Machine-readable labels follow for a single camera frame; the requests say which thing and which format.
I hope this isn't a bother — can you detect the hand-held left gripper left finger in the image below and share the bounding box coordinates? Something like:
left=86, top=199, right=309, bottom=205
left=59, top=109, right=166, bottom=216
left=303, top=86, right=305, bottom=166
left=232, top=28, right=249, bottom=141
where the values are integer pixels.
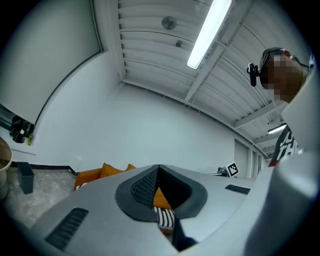
left=31, top=164, right=180, bottom=256

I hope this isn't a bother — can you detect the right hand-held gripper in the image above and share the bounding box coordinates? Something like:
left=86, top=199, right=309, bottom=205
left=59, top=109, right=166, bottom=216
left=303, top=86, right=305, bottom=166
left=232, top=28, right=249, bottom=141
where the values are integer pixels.
left=216, top=161, right=240, bottom=179

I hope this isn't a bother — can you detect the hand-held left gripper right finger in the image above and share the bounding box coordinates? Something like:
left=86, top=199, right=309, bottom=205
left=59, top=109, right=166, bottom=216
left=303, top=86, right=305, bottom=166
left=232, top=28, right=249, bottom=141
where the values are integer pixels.
left=159, top=164, right=256, bottom=252

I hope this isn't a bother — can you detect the orange sofa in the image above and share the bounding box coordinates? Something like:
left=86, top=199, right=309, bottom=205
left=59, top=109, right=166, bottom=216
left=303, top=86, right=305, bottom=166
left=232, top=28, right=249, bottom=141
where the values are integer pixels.
left=74, top=162, right=175, bottom=235

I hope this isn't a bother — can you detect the grey door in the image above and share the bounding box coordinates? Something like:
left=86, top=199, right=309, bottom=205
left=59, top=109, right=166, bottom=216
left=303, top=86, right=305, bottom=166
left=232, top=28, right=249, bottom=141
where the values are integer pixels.
left=234, top=139, right=250, bottom=174

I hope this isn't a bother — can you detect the person's black printed t-shirt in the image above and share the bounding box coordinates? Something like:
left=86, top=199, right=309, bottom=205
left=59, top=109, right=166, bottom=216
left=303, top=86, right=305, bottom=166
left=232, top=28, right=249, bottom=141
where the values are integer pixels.
left=268, top=124, right=305, bottom=168

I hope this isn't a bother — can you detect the long ceiling tube light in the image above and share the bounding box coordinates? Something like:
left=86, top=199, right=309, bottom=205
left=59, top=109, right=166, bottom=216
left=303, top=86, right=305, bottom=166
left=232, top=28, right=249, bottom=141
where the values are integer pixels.
left=186, top=0, right=233, bottom=70
left=267, top=124, right=288, bottom=135

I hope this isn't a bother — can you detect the dark grey waste bin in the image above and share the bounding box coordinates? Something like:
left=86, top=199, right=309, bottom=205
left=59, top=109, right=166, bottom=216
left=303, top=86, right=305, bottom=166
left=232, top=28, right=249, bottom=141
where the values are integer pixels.
left=16, top=161, right=35, bottom=195

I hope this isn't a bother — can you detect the beige round side table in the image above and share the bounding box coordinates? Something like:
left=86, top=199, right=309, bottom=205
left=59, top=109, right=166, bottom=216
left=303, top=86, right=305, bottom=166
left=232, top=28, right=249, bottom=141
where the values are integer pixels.
left=0, top=136, right=13, bottom=201

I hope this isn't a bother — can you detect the person's head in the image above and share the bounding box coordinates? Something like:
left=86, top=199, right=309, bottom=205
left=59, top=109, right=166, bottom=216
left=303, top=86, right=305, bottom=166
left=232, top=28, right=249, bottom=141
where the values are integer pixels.
left=259, top=46, right=311, bottom=104

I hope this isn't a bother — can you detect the black stand equipment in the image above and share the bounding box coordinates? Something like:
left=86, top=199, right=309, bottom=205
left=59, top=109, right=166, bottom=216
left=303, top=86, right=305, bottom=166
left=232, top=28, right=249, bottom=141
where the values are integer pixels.
left=9, top=115, right=35, bottom=144

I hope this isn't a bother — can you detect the round grey ceiling disc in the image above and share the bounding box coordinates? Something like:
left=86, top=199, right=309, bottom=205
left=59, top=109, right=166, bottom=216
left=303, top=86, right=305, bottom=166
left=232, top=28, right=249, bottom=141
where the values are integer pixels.
left=161, top=15, right=178, bottom=31

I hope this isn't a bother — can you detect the large white screen panel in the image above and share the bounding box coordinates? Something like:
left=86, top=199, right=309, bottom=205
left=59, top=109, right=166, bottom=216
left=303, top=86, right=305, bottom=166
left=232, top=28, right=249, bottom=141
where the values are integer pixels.
left=0, top=0, right=105, bottom=126

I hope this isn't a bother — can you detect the black head-worn camera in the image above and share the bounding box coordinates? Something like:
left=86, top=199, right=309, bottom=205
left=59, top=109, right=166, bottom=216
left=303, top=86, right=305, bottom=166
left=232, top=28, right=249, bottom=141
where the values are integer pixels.
left=246, top=62, right=261, bottom=88

